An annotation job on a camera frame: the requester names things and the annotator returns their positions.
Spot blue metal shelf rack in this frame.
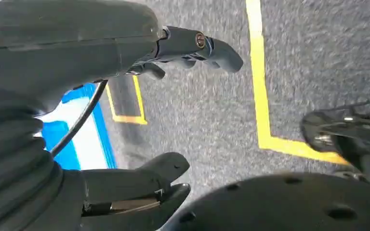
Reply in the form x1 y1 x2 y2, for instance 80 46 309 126
42 83 118 170

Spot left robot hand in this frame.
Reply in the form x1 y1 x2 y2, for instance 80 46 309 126
0 0 244 231

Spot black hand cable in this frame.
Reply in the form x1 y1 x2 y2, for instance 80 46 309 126
50 79 109 157

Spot large yellow floor tape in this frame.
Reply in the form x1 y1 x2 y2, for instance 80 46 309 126
245 0 350 166

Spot black robot foot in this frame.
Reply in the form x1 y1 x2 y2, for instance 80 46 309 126
159 172 370 231

